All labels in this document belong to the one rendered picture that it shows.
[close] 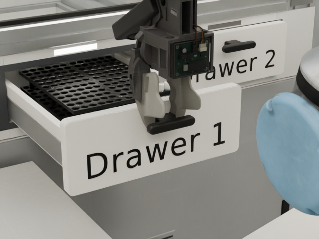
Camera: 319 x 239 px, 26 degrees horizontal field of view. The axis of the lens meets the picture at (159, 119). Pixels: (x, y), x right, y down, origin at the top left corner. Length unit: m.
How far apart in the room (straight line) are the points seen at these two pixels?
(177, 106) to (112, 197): 0.41
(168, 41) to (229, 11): 0.51
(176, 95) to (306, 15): 0.59
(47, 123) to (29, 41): 0.19
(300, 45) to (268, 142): 0.86
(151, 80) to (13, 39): 0.31
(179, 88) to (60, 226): 0.26
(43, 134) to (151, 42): 0.25
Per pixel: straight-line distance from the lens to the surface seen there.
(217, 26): 1.34
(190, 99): 0.95
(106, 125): 0.94
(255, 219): 1.59
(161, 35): 0.88
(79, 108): 1.04
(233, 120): 1.06
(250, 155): 1.50
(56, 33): 1.18
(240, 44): 1.32
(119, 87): 1.11
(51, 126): 1.01
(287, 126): 0.62
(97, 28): 1.21
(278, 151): 0.64
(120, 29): 0.97
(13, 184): 1.13
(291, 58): 1.49
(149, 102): 0.93
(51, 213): 1.04
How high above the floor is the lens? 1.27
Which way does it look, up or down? 22 degrees down
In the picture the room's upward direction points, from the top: straight up
